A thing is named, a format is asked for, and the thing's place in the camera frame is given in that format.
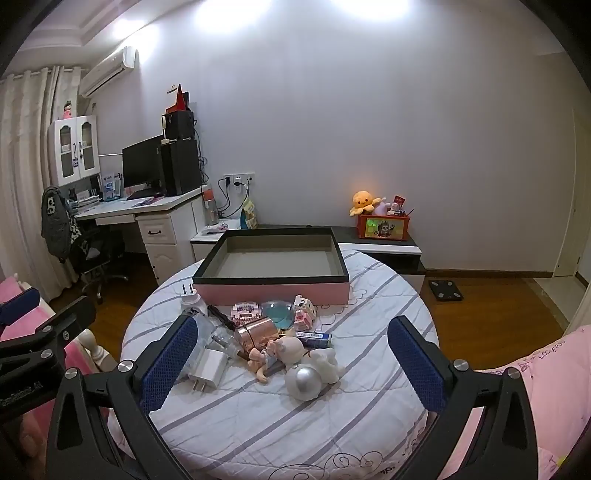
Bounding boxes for dark blue small box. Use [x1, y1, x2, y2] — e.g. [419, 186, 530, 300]
[295, 331, 333, 350]

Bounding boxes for bottle with orange cap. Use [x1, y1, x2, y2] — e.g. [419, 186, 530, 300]
[203, 185, 219, 226]

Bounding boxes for cream curtain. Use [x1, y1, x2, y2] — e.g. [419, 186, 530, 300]
[0, 65, 89, 303]

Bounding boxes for rose gold metal jar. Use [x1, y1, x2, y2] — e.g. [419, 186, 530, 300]
[234, 318, 279, 358]

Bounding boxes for small pink white block figure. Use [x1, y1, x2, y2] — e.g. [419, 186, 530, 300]
[290, 294, 318, 330]

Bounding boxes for black power cable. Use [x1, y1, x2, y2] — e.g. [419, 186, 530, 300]
[216, 178, 245, 219]

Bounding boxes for white charger plug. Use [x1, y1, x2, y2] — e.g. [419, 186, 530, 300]
[187, 347, 232, 395]

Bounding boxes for black bathroom scale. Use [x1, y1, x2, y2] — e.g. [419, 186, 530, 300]
[428, 279, 464, 303]

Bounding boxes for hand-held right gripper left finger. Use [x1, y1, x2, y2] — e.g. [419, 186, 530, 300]
[45, 316, 218, 480]

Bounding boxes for blue white box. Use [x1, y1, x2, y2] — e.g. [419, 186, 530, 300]
[102, 172, 123, 201]

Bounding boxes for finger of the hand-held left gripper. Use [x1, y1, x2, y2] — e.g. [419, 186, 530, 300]
[0, 287, 41, 326]
[0, 295, 98, 360]

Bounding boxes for black computer monitor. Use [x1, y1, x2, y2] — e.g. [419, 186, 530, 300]
[121, 135, 166, 191]

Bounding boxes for clear dome with blue base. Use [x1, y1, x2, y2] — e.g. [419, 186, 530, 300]
[261, 299, 295, 328]

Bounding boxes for orange octopus plush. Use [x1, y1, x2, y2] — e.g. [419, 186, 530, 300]
[349, 191, 383, 217]

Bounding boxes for pink printed quilt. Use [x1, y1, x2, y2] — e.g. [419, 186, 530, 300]
[438, 324, 591, 480]

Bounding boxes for white glass-door cabinet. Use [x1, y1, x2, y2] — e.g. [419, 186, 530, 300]
[47, 114, 102, 188]

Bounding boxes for white bed post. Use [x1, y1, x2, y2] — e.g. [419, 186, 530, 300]
[78, 329, 119, 371]

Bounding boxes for pink pig plush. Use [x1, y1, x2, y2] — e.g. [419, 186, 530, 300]
[247, 336, 309, 384]

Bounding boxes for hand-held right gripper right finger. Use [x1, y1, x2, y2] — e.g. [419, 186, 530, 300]
[387, 316, 540, 480]

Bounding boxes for black speaker box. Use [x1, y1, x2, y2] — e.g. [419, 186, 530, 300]
[163, 110, 197, 141]

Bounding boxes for black office chair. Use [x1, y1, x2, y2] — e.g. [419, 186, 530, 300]
[69, 226, 131, 305]

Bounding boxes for pink box with black rim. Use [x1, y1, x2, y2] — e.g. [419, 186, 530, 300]
[191, 226, 350, 308]

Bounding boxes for black hair clip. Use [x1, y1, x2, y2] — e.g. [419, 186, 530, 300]
[208, 305, 237, 332]

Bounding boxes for black patterned jacket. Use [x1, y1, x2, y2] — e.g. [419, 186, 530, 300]
[41, 186, 78, 265]

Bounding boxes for white door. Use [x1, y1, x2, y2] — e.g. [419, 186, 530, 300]
[553, 106, 583, 278]

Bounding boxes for white desk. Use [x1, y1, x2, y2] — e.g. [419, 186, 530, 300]
[74, 185, 208, 288]

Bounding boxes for clear plastic case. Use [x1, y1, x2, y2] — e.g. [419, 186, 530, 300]
[204, 323, 241, 361]

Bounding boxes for black computer tower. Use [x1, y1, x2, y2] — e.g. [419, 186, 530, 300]
[161, 138, 203, 197]

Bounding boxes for red storage box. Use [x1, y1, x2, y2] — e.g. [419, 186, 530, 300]
[358, 213, 411, 241]

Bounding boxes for white air conditioner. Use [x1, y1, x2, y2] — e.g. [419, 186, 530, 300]
[78, 46, 139, 99]

